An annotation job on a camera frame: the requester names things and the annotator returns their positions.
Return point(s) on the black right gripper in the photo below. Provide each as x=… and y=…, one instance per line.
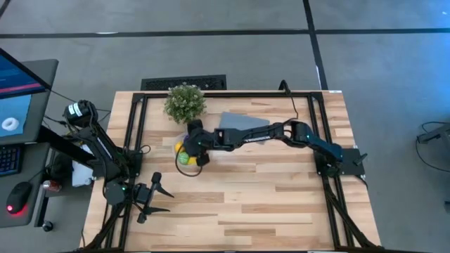
x=202, y=142

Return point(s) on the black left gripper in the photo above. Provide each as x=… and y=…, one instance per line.
x=142, y=195

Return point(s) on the small yellow toy lemon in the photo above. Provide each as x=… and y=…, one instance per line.
x=192, y=161

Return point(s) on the green round toy fruit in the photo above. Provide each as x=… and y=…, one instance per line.
x=183, y=158

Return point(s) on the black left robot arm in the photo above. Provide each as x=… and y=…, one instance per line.
x=102, y=147

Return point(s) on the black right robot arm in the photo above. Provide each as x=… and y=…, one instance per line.
x=267, y=133

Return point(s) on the clear plastic tupperware container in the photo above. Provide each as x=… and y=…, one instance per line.
x=178, y=137

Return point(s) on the green potted plant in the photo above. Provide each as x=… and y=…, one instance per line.
x=184, y=103

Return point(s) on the grey folded cloth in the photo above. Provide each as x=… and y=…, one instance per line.
x=239, y=121

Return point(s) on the black floor vent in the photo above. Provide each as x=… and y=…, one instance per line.
x=183, y=83

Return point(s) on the white box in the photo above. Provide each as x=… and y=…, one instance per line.
x=81, y=175

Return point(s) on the red can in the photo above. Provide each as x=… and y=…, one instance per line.
x=52, y=186

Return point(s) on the black round knob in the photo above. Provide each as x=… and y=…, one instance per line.
x=47, y=226

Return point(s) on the grey desk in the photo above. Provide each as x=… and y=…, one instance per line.
x=35, y=165

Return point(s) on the black mouse with red light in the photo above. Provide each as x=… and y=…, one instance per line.
x=17, y=196

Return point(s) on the black keyboard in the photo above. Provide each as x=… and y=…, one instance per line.
x=8, y=160

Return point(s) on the computer monitor with blue screen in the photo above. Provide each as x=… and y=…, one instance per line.
x=14, y=105

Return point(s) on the grey floor device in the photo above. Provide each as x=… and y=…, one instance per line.
x=437, y=135

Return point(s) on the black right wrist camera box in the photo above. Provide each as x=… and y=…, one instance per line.
x=221, y=137

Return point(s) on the black aluminium table frame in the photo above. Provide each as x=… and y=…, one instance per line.
x=225, y=95

